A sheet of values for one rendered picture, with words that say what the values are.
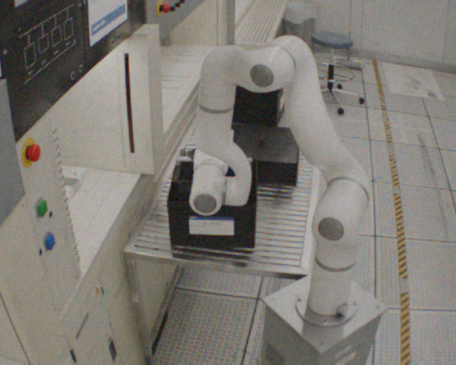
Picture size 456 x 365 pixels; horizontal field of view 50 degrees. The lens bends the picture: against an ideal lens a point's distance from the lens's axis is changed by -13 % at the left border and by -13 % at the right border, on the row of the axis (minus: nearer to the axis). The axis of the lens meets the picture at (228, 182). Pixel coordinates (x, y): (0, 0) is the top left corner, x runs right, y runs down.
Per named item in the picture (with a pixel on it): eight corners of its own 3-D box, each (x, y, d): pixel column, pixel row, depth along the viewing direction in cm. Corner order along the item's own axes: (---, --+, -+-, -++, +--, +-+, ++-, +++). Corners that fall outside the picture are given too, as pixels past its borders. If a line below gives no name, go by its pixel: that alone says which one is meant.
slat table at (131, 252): (286, 401, 208) (308, 274, 168) (149, 380, 218) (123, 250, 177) (313, 223, 316) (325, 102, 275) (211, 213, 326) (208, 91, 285)
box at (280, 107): (277, 129, 249) (278, 78, 235) (216, 121, 255) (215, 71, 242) (288, 104, 272) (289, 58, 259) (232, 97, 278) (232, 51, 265)
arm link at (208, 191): (228, 165, 157) (195, 163, 157) (226, 192, 146) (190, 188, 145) (225, 191, 161) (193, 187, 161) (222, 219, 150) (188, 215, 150)
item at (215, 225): (169, 245, 180) (165, 201, 170) (179, 198, 203) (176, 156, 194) (255, 249, 179) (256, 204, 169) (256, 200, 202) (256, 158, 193)
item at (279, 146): (296, 187, 209) (298, 157, 202) (218, 181, 213) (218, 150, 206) (299, 149, 233) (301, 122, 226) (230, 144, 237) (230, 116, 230)
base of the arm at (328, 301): (369, 307, 154) (381, 260, 144) (323, 336, 145) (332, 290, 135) (330, 275, 167) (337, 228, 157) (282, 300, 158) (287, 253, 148)
